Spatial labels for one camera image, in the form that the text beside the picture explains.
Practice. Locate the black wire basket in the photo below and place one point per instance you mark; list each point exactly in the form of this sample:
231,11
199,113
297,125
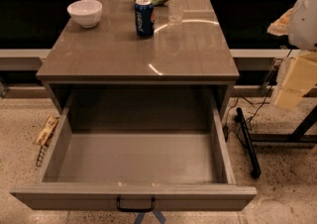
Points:
40,158

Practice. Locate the blue tape cross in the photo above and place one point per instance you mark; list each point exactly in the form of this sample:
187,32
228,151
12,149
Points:
156,216

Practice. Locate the black drawer handle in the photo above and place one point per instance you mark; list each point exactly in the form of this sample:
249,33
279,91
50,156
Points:
135,205

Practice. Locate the blue pepsi can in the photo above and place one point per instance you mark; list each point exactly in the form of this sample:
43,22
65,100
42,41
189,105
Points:
144,18

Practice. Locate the black cylindrical bar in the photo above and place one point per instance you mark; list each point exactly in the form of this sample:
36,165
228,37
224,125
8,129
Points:
256,170

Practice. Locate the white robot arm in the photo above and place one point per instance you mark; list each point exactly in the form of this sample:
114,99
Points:
302,31

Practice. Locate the open grey top drawer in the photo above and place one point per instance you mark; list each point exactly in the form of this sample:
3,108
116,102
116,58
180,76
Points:
165,143

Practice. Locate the white ceramic bowl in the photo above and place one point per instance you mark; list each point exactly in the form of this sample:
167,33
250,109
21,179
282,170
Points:
86,13

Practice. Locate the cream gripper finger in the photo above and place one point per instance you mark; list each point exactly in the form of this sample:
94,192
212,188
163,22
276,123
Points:
280,26
299,79

